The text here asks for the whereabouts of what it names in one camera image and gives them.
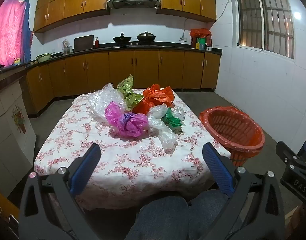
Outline orange lined basket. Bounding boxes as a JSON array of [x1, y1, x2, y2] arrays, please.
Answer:
[[199, 106, 265, 167]]

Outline black wok with handle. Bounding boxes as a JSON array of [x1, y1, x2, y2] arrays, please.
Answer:
[[113, 32, 132, 44]]

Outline pink curtain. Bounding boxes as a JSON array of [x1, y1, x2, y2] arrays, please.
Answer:
[[0, 0, 33, 67]]

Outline orange plastic bag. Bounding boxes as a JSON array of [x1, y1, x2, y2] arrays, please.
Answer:
[[132, 84, 175, 115]]

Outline green basin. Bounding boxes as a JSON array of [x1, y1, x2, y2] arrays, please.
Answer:
[[36, 52, 52, 63]]

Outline clear plastic bag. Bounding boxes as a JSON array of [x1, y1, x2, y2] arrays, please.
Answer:
[[146, 104, 186, 150], [86, 84, 128, 120]]

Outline person's left leg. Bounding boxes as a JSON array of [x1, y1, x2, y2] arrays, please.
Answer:
[[124, 196, 190, 240]]

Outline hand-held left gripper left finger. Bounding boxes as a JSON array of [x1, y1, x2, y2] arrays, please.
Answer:
[[18, 143, 102, 240]]

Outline black kitchen countertop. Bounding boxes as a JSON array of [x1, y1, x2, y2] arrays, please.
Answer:
[[0, 44, 223, 75]]

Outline floral tablecloth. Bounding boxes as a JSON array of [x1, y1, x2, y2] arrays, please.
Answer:
[[34, 88, 232, 209]]

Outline black wok with lid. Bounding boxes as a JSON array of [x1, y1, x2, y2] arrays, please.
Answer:
[[136, 31, 156, 42]]

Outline green gold foil bag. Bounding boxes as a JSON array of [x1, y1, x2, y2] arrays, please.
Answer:
[[117, 74, 144, 110]]

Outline long wooden upper cabinets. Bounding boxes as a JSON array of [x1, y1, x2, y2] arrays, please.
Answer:
[[33, 0, 111, 33]]

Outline clear bagged jar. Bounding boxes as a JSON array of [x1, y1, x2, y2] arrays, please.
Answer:
[[61, 39, 73, 55]]

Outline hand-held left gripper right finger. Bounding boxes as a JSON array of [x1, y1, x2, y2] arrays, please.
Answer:
[[202, 142, 286, 240]]

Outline wooden lower cabinets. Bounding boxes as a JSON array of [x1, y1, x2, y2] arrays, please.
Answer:
[[25, 49, 221, 117]]

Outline person's right leg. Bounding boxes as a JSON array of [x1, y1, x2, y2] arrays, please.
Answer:
[[188, 189, 230, 240]]

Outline green plastic bag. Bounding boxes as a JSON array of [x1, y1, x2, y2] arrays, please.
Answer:
[[161, 107, 185, 128]]

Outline person's leg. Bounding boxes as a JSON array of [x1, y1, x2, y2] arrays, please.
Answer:
[[188, 189, 230, 240], [124, 196, 190, 240]]

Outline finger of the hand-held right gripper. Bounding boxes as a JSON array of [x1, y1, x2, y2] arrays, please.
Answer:
[[276, 141, 306, 171]]

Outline orange bag over jars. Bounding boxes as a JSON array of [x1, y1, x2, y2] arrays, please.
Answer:
[[190, 28, 211, 38]]

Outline barred window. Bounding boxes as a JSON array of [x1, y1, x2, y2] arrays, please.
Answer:
[[234, 0, 295, 60]]

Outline pink purple plastic bag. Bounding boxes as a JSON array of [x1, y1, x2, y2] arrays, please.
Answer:
[[105, 101, 149, 138]]

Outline black cutting board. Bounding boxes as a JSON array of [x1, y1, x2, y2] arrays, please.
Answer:
[[73, 35, 94, 52]]

